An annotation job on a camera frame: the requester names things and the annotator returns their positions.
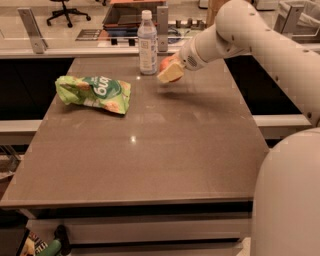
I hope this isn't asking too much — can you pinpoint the white drawer unit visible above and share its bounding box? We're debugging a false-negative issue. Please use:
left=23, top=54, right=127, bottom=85
left=25, top=199, right=253, bottom=256

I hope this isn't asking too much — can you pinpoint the right metal glass bracket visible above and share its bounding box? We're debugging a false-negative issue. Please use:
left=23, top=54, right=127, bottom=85
left=280, top=5, right=304, bottom=34

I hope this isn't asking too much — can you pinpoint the green bottle under table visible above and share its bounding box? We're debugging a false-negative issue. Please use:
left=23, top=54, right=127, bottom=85
left=35, top=240, right=62, bottom=256

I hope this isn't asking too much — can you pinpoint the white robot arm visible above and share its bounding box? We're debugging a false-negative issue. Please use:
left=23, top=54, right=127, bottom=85
left=158, top=0, right=320, bottom=256

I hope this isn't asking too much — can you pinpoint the metal glass bracket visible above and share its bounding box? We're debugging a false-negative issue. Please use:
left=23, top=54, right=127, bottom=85
left=18, top=7, right=47, bottom=54
left=157, top=6, right=168, bottom=52
left=280, top=5, right=304, bottom=34

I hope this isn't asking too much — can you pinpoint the red apple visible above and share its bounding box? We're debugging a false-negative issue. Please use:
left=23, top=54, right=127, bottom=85
left=159, top=55, right=178, bottom=72

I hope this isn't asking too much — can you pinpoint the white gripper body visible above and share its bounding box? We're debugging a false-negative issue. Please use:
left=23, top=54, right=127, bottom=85
left=178, top=38, right=207, bottom=71

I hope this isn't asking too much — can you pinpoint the magazine under table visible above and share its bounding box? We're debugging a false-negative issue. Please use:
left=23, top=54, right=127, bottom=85
left=16, top=229, right=48, bottom=256

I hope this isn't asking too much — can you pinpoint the clear plastic water bottle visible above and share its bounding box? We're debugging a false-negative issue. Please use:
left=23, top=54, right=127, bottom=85
left=137, top=10, right=157, bottom=75

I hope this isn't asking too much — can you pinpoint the left metal glass bracket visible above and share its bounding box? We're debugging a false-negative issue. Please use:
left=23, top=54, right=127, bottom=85
left=18, top=7, right=47, bottom=54

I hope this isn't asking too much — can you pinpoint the black office chair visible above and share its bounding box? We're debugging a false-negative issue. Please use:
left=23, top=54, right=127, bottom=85
left=46, top=0, right=91, bottom=28

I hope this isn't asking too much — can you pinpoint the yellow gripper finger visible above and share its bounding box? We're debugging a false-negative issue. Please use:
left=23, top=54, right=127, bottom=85
left=157, top=62, right=184, bottom=83

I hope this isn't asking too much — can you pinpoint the green chip bag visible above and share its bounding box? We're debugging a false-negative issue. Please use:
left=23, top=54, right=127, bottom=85
left=55, top=76, right=131, bottom=115

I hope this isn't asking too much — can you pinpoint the cardboard box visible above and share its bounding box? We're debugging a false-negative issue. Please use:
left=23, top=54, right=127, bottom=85
left=206, top=0, right=229, bottom=27

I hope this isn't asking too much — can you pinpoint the middle metal glass bracket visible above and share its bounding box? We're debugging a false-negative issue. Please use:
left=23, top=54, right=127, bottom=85
left=157, top=6, right=168, bottom=52

